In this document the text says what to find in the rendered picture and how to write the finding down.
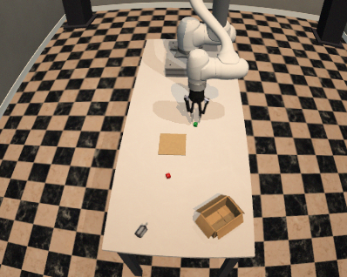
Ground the tan square mat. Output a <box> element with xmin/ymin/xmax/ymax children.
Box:
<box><xmin>158</xmin><ymin>133</ymin><xmax>187</xmax><ymax>155</ymax></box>

